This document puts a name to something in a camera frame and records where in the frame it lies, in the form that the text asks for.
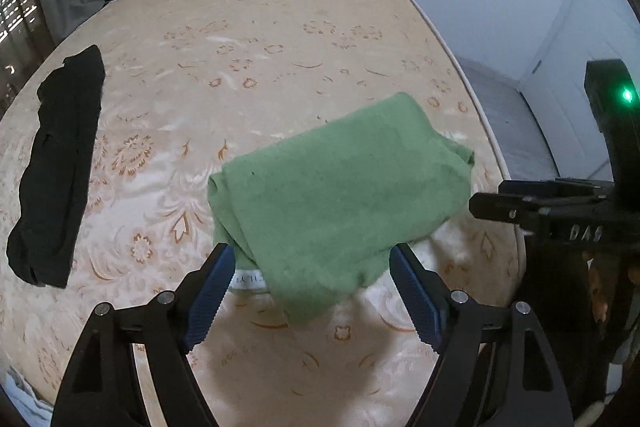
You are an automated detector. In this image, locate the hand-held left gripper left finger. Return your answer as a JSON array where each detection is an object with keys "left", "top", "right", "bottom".
[{"left": 51, "top": 243, "right": 236, "bottom": 427}]

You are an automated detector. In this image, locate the person's right hand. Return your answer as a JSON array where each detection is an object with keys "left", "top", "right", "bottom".
[{"left": 589, "top": 257, "right": 611, "bottom": 325}]

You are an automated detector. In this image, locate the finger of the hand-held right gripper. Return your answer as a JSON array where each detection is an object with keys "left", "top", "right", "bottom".
[
  {"left": 499, "top": 178, "right": 608, "bottom": 198},
  {"left": 468, "top": 191, "right": 551, "bottom": 233}
]

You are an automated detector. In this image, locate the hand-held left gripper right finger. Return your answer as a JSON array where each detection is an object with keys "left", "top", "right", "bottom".
[{"left": 389, "top": 243, "right": 574, "bottom": 427}]

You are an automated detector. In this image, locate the light blue garment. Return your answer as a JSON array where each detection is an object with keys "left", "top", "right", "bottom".
[{"left": 0, "top": 369, "right": 53, "bottom": 425}]

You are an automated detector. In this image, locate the black garment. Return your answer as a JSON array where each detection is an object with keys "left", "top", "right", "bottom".
[{"left": 6, "top": 44, "right": 107, "bottom": 289}]

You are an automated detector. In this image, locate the green garment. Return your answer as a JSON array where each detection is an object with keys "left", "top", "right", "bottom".
[{"left": 207, "top": 92, "right": 476, "bottom": 328}]

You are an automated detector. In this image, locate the beige floral mattress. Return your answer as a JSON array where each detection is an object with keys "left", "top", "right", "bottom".
[{"left": 0, "top": 0, "right": 523, "bottom": 427}]

